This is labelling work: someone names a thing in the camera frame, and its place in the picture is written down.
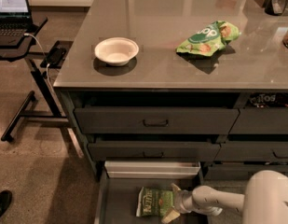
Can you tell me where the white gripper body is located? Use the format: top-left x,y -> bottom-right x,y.
173,190 -> 193,214

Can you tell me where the green jalapeno chip bag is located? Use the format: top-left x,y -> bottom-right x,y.
136,187 -> 173,217

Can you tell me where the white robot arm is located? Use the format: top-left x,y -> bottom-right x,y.
161,170 -> 288,224

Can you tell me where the bottom right drawer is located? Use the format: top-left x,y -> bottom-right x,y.
203,164 -> 288,180

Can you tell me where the open bottom left drawer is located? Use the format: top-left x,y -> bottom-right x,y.
94,161 -> 201,224

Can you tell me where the middle left drawer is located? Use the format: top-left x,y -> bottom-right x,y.
88,141 -> 220,161

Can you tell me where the middle right drawer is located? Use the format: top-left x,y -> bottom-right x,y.
215,142 -> 288,162

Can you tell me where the top left drawer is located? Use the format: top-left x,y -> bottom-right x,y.
74,106 -> 239,134

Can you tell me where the top right drawer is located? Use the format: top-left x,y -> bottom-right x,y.
230,108 -> 288,134

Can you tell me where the dark chip bag in drawer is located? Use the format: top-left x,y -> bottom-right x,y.
247,93 -> 288,108

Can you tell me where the grey kitchen island counter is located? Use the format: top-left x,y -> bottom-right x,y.
54,0 -> 288,91

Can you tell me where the green popcorn snack bag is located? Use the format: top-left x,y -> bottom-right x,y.
176,21 -> 240,57

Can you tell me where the white paper bowl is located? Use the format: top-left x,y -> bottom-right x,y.
94,37 -> 139,66

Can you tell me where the black shoe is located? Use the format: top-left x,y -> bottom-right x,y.
0,190 -> 12,217

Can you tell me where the black smartphone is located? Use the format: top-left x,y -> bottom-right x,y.
47,47 -> 66,66

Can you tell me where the black rolling laptop stand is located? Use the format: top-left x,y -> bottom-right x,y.
0,15 -> 74,143

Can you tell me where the black laptop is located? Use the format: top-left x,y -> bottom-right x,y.
0,0 -> 33,48

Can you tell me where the white charging cable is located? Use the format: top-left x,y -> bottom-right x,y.
23,32 -> 56,93

